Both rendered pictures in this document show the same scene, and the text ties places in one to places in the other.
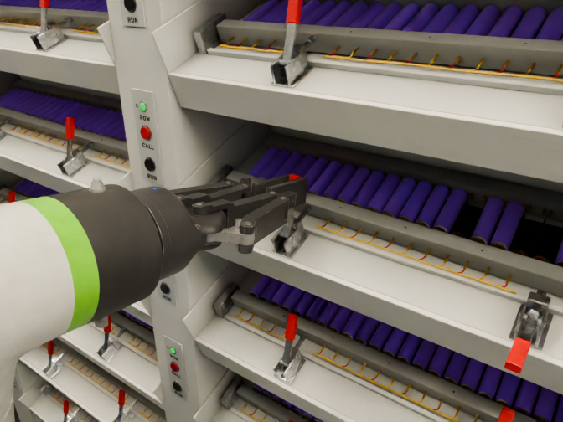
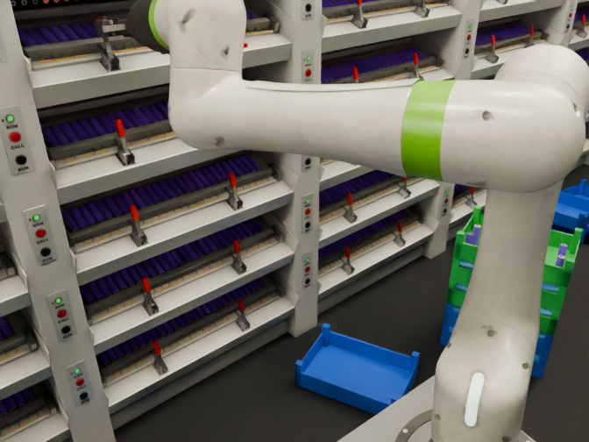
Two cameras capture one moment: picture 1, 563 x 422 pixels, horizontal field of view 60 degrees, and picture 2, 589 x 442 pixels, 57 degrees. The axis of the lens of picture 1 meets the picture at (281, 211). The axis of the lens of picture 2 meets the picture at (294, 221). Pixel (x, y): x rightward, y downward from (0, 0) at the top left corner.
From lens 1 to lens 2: 0.96 m
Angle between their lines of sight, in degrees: 67
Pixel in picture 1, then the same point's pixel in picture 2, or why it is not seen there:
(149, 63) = not seen: outside the picture
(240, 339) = (82, 169)
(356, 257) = (145, 56)
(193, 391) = (62, 241)
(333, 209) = (115, 39)
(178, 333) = (39, 196)
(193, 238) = not seen: hidden behind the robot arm
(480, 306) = not seen: hidden behind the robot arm
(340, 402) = (163, 153)
